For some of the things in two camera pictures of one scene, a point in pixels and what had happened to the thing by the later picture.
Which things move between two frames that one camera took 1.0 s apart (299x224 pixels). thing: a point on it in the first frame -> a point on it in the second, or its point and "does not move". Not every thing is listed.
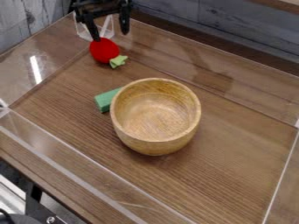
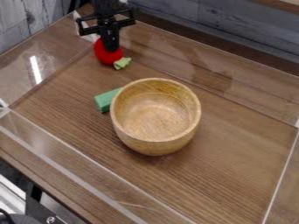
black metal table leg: [33, 207] does not move
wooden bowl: [154, 114] does not move
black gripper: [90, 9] -> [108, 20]
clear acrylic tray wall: [152, 129] does not move
